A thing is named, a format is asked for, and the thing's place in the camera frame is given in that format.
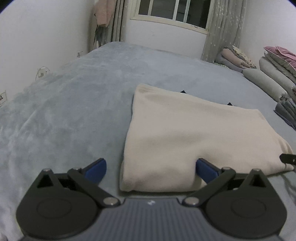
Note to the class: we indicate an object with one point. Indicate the grey bed blanket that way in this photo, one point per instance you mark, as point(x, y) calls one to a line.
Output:
point(81, 104)

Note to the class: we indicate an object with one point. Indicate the grey folded clothes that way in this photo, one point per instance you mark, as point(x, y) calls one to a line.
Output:
point(288, 111)

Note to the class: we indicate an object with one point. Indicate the floral pillow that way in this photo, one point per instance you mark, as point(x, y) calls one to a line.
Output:
point(244, 56)

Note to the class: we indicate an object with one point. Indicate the grey curtain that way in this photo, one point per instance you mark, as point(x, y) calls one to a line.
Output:
point(120, 20)
point(222, 27)

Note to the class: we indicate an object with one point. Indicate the purple folded cloth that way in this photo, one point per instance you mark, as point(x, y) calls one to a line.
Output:
point(281, 115)

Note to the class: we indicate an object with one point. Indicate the beige folded blanket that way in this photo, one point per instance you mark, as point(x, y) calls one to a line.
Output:
point(233, 59)

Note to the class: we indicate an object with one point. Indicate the stack of folded quilts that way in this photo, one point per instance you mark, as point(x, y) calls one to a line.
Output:
point(263, 83)

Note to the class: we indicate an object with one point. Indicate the pink hanging jacket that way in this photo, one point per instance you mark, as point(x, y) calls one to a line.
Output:
point(104, 11)

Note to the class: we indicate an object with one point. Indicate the dark hanging clothing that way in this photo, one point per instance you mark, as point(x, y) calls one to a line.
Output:
point(99, 37)

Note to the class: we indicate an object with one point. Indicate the window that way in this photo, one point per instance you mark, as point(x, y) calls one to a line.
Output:
point(171, 11)

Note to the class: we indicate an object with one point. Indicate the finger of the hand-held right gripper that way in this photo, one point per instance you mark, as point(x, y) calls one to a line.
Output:
point(289, 159)

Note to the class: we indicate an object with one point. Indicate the cream and black sweatshirt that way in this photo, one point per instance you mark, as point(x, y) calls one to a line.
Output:
point(185, 129)

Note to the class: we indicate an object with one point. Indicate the grey folded blanket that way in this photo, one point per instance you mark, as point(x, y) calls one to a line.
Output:
point(225, 64)

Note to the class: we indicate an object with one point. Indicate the white wall socket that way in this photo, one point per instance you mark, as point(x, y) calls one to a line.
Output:
point(2, 98)

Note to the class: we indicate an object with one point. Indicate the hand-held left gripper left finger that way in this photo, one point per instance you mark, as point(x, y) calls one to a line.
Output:
point(97, 168)

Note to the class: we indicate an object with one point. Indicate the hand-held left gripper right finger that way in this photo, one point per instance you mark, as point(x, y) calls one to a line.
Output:
point(205, 169)

